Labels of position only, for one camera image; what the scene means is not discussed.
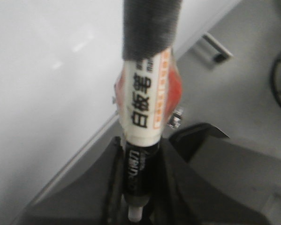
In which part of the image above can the orange translucent left gripper finger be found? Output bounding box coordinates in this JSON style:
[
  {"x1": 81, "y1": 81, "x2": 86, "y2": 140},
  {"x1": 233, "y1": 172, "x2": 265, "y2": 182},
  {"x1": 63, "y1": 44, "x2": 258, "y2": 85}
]
[{"x1": 165, "y1": 62, "x2": 182, "y2": 117}]

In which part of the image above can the white black whiteboard marker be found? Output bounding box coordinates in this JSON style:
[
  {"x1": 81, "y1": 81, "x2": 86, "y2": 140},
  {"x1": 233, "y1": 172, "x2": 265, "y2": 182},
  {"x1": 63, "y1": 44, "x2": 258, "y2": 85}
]
[{"x1": 116, "y1": 0, "x2": 181, "y2": 223}]

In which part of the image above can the white whiteboard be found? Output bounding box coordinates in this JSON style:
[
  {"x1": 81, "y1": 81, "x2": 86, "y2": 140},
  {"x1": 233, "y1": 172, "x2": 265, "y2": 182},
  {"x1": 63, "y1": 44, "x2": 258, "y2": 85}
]
[{"x1": 0, "y1": 0, "x2": 242, "y2": 202}]

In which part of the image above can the grey wall socket plate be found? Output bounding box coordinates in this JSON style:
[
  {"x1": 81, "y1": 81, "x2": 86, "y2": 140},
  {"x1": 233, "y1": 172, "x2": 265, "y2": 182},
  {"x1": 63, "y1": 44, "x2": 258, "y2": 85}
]
[{"x1": 196, "y1": 33, "x2": 234, "y2": 70}]

